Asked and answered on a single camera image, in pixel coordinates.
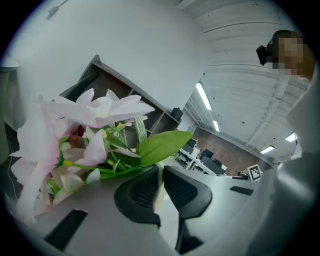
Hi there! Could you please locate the pink artificial flowers bunch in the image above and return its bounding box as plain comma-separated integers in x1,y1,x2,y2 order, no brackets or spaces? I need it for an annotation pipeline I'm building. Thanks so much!
9,87,194,225

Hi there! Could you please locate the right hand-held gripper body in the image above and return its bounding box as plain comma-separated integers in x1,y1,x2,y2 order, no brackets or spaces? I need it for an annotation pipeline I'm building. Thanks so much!
246,163,264,182

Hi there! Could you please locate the thin white cable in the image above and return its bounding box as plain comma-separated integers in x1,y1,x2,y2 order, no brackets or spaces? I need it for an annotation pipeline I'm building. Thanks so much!
6,139,21,202

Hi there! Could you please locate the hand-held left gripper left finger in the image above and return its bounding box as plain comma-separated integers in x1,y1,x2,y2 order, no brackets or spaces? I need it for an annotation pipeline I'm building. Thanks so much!
114,165,161,229

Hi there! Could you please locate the person's white shirt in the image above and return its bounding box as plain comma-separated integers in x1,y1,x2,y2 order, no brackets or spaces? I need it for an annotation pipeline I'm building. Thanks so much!
247,74,320,256

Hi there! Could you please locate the black head-worn camera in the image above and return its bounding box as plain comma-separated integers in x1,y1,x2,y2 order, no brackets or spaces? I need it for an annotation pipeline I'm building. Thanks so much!
256,43,275,67

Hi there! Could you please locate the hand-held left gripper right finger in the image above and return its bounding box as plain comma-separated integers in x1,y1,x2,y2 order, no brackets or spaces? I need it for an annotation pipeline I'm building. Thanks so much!
163,166,213,255

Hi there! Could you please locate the row of white office desks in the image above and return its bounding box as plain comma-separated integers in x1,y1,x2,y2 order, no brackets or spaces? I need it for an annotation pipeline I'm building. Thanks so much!
174,138,229,176

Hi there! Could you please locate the person's head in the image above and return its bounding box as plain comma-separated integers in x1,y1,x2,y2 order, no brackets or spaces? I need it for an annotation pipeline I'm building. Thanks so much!
266,29,316,82

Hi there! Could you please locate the grey wooden shelf unit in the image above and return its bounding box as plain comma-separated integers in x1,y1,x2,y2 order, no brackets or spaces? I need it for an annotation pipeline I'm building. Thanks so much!
59,54,182,151

